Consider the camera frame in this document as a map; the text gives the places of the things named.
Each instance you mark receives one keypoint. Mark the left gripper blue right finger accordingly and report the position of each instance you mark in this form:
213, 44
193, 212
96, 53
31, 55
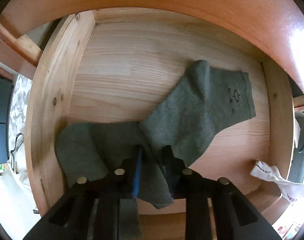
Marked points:
167, 162

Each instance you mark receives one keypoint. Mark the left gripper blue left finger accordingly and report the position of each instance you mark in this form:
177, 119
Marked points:
137, 173

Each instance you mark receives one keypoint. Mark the dark green sock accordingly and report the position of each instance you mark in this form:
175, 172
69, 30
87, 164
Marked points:
206, 101
93, 151

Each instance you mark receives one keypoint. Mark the white clothes pile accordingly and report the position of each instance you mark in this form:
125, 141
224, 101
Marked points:
17, 204

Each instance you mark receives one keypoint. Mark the white Hello Kitty cloth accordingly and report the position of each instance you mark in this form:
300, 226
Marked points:
268, 173

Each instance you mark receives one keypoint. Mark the floral grey white mat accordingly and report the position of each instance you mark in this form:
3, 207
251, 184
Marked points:
18, 113

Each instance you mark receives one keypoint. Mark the wooden nightstand cabinet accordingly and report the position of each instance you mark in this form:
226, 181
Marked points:
274, 26

